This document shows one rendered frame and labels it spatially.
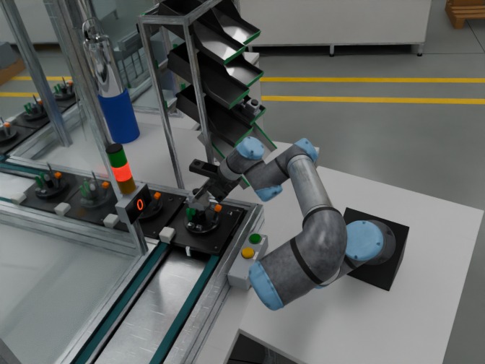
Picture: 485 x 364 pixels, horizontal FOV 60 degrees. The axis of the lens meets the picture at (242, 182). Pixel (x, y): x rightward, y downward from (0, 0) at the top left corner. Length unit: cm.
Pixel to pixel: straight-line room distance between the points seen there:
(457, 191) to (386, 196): 154
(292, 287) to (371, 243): 43
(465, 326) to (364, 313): 120
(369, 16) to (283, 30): 99
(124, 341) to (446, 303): 102
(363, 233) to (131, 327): 77
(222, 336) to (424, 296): 67
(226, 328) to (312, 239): 61
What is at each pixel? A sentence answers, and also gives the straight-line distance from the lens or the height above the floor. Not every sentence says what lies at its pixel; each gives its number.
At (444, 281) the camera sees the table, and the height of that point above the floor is 86.
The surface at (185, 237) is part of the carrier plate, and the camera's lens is 154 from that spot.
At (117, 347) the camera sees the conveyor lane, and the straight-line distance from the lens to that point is 140.
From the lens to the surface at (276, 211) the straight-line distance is 175.
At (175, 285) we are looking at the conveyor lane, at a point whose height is 92.
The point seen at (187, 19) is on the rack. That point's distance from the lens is 139.
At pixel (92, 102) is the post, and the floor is 156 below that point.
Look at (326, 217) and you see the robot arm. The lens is 93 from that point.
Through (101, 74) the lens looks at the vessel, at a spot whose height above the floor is 126.
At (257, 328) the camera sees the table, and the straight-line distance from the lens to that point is 140.
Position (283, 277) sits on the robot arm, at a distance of 91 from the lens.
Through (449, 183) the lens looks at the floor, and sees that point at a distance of 341.
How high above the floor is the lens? 205
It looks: 38 degrees down
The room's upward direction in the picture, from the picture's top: 7 degrees counter-clockwise
